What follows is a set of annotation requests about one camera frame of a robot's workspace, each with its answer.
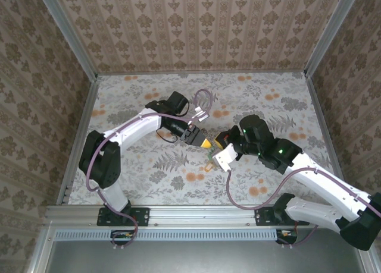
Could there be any aluminium frame post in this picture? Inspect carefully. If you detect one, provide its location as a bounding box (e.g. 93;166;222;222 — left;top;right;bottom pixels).
35;0;99;80
303;0;363;77

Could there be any grey metal sheet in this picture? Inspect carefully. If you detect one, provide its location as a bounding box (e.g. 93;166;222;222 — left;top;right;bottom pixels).
44;240;368;273

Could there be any grey slotted cable duct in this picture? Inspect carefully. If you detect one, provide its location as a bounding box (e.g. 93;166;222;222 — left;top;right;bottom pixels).
55;228;279;241

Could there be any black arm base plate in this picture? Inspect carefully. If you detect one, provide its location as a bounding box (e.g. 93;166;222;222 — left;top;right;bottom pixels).
96;206;151;227
254;206;310;227

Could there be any black connector housing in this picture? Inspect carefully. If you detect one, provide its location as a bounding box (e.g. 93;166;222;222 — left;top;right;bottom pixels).
276;228;298;244
110;230;135;246

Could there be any aluminium table edge rail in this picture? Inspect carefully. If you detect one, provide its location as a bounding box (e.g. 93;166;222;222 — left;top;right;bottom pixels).
56;76;101;208
96;70;307;76
303;72;349;193

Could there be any aluminium frame beam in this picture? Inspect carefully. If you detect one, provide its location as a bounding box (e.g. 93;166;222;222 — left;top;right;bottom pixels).
28;227;56;273

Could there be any floral patterned table cover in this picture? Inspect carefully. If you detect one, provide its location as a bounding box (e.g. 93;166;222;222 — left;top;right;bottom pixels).
70;72;340;207

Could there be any aluminium mounting rail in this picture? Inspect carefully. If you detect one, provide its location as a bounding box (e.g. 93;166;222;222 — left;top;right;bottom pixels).
44;204;310;226

